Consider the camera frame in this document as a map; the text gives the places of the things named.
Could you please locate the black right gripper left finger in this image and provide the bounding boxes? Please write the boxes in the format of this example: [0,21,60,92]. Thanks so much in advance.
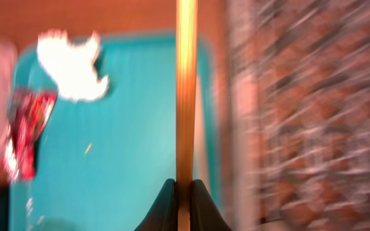
[135,178,178,231]

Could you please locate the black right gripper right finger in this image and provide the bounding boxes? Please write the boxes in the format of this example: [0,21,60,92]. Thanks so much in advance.
[189,179,232,231]

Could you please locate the grey dishwasher rack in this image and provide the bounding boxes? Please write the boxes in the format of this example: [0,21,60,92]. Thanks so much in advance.
[227,0,370,230]

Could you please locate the teal serving tray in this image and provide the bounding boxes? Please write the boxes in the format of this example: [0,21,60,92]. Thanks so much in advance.
[8,31,221,231]

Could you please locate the red silver snack wrapper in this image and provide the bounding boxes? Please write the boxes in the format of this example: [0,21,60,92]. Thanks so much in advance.
[3,88,57,183]

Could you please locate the crumpled white napkin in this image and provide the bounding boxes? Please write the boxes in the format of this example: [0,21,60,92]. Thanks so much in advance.
[37,29,109,102]

